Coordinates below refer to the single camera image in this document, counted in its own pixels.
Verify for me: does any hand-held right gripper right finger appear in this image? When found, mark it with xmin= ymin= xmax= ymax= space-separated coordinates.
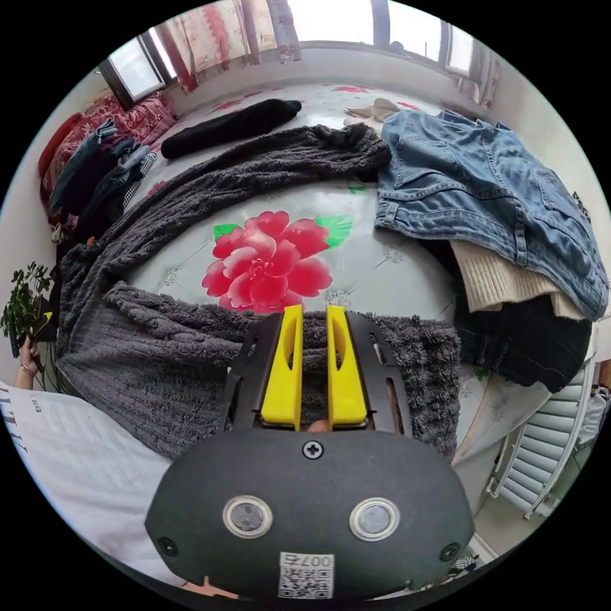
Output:
xmin=326 ymin=305 xmax=369 ymax=429

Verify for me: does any red patterned rolled blanket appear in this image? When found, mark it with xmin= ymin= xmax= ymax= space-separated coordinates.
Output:
xmin=38 ymin=93 xmax=178 ymax=225

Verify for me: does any red and cream patterned curtain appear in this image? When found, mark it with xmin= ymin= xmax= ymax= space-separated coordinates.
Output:
xmin=155 ymin=0 xmax=302 ymax=94

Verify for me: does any black garment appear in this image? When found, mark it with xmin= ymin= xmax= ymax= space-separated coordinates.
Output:
xmin=160 ymin=99 xmax=303 ymax=160

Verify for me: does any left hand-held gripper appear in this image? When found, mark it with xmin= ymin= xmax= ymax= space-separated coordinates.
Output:
xmin=9 ymin=297 xmax=61 ymax=359

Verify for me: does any pile of dark clothes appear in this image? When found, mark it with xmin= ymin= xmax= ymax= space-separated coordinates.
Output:
xmin=47 ymin=118 xmax=157 ymax=242

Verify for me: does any pile of clothes with denim jacket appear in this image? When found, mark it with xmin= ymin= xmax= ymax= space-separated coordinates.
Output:
xmin=374 ymin=108 xmax=611 ymax=394

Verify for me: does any gray knitted scarf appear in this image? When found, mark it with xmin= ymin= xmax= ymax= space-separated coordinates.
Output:
xmin=54 ymin=123 xmax=463 ymax=463

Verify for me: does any green potted plant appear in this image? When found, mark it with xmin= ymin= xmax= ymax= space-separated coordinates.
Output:
xmin=0 ymin=261 xmax=54 ymax=344

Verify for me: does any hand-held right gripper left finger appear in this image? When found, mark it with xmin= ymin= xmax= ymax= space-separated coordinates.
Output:
xmin=260 ymin=304 xmax=304 ymax=432

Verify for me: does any person's right hand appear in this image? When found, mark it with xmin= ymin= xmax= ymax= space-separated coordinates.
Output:
xmin=183 ymin=575 xmax=241 ymax=601

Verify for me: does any white radiator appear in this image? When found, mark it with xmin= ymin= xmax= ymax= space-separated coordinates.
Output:
xmin=484 ymin=370 xmax=595 ymax=519

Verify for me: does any person's body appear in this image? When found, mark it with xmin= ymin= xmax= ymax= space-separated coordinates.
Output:
xmin=0 ymin=381 xmax=192 ymax=589

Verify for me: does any cream garment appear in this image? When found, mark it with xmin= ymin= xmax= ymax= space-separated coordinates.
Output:
xmin=343 ymin=97 xmax=403 ymax=128

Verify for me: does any window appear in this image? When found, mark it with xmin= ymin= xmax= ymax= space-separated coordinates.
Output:
xmin=107 ymin=0 xmax=483 ymax=109

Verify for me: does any person's left hand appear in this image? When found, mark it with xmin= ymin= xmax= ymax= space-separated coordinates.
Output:
xmin=15 ymin=341 xmax=44 ymax=390

